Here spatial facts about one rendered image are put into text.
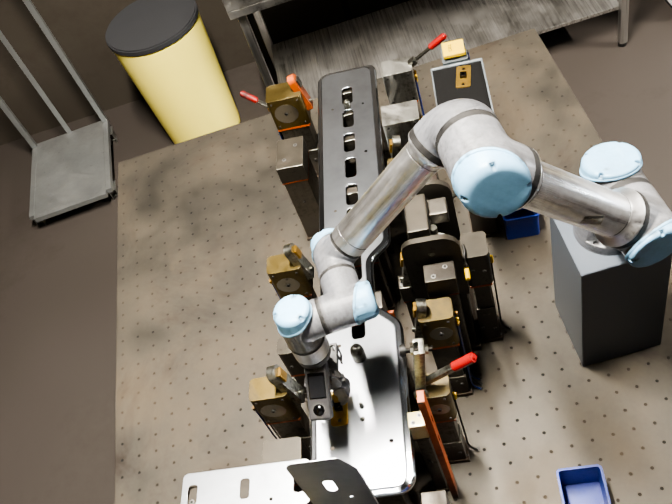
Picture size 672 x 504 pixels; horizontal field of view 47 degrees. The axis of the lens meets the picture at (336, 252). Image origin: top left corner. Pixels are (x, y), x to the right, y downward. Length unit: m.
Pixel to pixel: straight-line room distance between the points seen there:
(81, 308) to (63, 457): 0.72
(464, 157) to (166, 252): 1.56
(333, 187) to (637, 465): 1.03
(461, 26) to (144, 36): 1.46
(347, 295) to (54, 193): 2.82
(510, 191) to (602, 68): 2.64
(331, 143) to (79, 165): 2.14
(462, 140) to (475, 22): 2.62
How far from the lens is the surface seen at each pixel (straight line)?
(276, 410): 1.82
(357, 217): 1.48
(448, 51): 2.22
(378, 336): 1.83
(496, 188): 1.27
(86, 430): 3.32
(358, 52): 3.89
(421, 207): 1.79
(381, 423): 1.73
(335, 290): 1.48
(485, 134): 1.29
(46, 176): 4.25
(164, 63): 3.64
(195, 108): 3.82
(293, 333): 1.46
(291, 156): 2.24
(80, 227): 4.03
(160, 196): 2.84
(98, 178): 4.05
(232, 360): 2.29
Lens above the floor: 2.53
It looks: 50 degrees down
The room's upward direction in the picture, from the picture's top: 23 degrees counter-clockwise
